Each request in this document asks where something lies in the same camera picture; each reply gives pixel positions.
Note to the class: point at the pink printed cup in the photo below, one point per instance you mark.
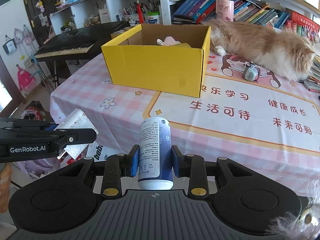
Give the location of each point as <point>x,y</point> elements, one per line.
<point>225,10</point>

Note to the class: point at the small grey gadget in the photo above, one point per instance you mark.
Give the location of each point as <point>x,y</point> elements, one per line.
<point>251,73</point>

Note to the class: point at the dark wooden door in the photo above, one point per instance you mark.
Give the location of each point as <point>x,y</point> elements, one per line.
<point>37,5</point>

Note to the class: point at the wooden chessboard box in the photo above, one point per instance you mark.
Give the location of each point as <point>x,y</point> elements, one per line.
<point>120,32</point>

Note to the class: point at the white packet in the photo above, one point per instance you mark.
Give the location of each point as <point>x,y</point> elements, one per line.
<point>77,121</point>

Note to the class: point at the red tassel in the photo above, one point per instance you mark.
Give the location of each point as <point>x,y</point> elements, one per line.
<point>140,15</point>

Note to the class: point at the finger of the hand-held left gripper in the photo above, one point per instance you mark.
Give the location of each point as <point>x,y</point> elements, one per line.
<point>80,137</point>
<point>52,127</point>

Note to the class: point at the yellow cardboard box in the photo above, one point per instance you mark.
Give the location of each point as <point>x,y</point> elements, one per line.
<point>155,67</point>

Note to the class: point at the keyboard stand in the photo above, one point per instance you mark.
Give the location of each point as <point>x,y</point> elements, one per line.
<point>56,75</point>

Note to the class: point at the pink plush toy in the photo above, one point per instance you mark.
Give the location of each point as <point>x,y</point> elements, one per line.
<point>170,41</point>

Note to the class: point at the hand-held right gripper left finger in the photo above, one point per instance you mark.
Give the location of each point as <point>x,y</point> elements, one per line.
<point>135,160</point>

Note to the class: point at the person's left hand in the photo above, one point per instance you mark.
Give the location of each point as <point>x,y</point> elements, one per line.
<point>3,187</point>

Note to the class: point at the red patterned bag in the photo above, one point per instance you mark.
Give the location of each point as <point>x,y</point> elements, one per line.
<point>35,112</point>

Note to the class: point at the pink backpack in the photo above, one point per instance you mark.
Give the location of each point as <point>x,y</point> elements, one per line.
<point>25,80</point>

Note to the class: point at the purple cloth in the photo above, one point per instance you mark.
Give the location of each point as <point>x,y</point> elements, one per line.
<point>37,166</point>

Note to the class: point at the black electronic keyboard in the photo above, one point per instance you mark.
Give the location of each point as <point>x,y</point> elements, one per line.
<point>72,40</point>

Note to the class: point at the pink checked tablecloth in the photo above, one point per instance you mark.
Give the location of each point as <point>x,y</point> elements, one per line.
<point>225,130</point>

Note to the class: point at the white jar green lid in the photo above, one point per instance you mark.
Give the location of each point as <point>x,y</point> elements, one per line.
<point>152,18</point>

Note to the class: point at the blue white spray can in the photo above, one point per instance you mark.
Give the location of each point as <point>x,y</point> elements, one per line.
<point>155,150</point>

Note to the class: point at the row of colourful books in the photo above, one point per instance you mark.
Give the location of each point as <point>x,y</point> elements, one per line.
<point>200,5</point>

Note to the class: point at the white dark tote bag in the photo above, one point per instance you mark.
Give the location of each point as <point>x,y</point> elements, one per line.
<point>10,46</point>

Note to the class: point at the orange fluffy cat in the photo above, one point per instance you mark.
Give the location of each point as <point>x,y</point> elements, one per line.
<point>262,45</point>

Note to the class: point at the purple hanging bag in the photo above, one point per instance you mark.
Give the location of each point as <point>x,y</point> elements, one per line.
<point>18,36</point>

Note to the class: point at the stack of books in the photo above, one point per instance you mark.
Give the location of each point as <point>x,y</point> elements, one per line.
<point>313,80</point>

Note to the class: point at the white carton red label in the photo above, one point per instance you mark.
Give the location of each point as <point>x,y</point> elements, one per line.
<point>105,17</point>

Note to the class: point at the white bookshelf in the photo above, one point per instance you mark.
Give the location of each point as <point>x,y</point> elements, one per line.
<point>163,0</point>

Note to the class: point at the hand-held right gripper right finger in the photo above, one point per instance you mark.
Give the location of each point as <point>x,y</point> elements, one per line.
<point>176,162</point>

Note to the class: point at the white printed plastic bag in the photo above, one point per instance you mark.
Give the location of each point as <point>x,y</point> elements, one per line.
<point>98,152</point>

